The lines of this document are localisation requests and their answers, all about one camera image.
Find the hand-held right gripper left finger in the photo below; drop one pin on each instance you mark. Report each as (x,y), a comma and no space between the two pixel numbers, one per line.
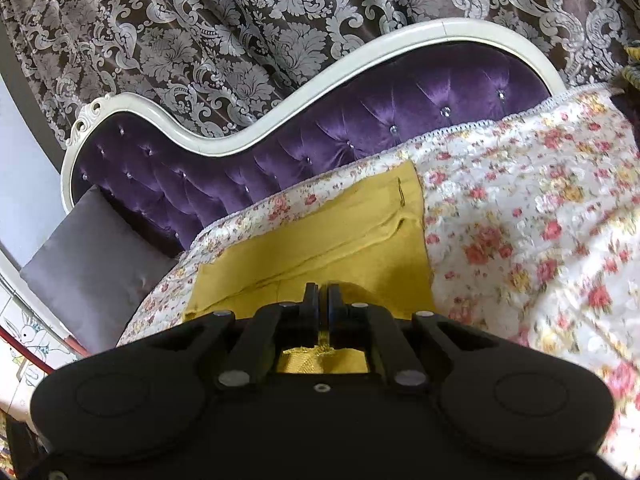
(312,310)

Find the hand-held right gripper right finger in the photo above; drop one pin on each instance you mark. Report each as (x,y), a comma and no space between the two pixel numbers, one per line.
(334,310)

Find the mustard yellow sweater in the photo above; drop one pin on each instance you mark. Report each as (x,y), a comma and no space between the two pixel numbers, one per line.
(350,230)

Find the purple tufted sofa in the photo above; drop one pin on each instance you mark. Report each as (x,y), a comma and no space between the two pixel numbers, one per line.
(300,125)

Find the floral blanket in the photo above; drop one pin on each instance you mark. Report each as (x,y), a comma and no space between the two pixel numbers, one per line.
(525,260)

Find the grey pillow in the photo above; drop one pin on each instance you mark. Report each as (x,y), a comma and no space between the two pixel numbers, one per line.
(90,270)

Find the white stickered cabinet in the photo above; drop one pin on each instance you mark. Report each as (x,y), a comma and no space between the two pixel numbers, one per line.
(25,340)

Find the damask patterned curtain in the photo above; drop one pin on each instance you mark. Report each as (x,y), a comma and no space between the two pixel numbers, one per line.
(200,35)

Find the dark tasselled cushion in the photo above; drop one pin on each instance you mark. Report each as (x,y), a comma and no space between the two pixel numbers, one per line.
(627,67)

